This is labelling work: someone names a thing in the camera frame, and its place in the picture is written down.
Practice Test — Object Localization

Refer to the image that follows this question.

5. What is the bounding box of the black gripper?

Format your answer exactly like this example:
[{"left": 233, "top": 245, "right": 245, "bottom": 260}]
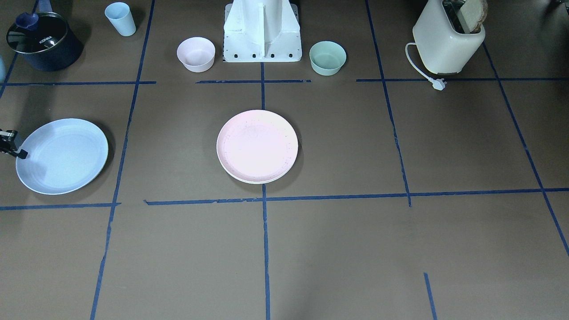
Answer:
[{"left": 0, "top": 129, "right": 28, "bottom": 159}]

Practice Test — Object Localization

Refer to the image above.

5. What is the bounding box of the blue plate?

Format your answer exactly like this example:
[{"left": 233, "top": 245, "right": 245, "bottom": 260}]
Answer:
[{"left": 16, "top": 118, "right": 108, "bottom": 195}]

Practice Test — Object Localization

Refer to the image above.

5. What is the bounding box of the pink plate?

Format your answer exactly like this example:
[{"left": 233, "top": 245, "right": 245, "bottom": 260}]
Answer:
[{"left": 216, "top": 109, "right": 299, "bottom": 163}]

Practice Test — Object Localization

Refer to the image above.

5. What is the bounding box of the dark blue saucepan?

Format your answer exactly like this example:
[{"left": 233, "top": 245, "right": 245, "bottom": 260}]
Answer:
[{"left": 6, "top": 0, "right": 84, "bottom": 72}]

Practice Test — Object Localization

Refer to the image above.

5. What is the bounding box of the light blue cup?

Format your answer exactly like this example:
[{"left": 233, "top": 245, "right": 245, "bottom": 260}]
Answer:
[{"left": 105, "top": 2, "right": 136, "bottom": 36}]

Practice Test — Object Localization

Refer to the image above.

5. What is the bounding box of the pink bowl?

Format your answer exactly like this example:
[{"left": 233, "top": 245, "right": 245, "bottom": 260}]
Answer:
[{"left": 176, "top": 37, "right": 216, "bottom": 73}]

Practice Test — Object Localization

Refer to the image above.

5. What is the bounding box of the cream plate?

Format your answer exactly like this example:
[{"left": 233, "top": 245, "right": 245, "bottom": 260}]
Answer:
[{"left": 220, "top": 159, "right": 295, "bottom": 184}]

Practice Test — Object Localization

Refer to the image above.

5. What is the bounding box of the green bowl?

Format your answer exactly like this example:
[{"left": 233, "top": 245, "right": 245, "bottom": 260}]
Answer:
[{"left": 309, "top": 41, "right": 347, "bottom": 76}]

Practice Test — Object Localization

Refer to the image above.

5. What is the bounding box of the cream toaster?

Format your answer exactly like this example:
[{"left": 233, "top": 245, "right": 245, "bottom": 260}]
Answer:
[{"left": 413, "top": 0, "right": 486, "bottom": 75}]

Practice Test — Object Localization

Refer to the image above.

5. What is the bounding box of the bread slice in toaster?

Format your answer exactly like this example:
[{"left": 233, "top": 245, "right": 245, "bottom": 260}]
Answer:
[{"left": 457, "top": 0, "right": 488, "bottom": 34}]

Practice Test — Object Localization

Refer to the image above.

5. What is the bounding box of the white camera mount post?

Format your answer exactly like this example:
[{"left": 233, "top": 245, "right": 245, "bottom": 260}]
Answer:
[{"left": 222, "top": 0, "right": 303, "bottom": 63}]

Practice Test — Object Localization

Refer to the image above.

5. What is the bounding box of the white toaster power cord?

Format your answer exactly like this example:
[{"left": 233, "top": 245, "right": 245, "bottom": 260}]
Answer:
[{"left": 405, "top": 43, "right": 447, "bottom": 91}]

